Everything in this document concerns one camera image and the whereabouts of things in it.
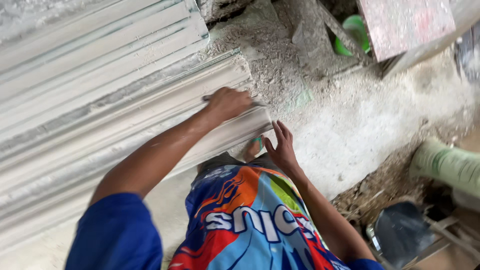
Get person's right hand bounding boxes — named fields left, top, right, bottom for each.
left=262, top=120, right=305, bottom=176

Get person's left hand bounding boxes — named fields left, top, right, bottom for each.
left=205, top=86, right=253, bottom=122

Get dark metal scraper tool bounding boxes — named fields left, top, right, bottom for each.
left=202, top=94, right=268, bottom=109

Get person's foot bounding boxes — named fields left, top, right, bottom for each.
left=242, top=135, right=265, bottom=163

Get grey shorts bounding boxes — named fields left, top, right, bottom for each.
left=196, top=151, right=279, bottom=176

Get grey dusty wooden slat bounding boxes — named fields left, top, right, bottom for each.
left=316, top=0, right=373, bottom=64

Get colourful blue printed jersey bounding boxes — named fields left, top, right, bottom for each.
left=64, top=164, right=385, bottom=270

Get green plastic bucket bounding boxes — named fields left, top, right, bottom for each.
left=333, top=14, right=371, bottom=57

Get stack of white plaster mouldings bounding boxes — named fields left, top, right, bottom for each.
left=0, top=0, right=273, bottom=256

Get heap of brown rubble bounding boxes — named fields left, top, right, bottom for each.
left=331, top=148, right=432, bottom=227

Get pink stained board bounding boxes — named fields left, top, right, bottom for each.
left=356, top=0, right=457, bottom=63

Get pale wooden plank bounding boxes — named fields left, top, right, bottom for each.
left=382, top=0, right=480, bottom=78

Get dark metal shovel blade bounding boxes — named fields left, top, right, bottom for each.
left=373, top=201, right=436, bottom=269

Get pale green sack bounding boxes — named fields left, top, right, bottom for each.
left=409, top=136, right=480, bottom=198

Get wooden frame pieces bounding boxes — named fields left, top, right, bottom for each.
left=423, top=213, right=480, bottom=265

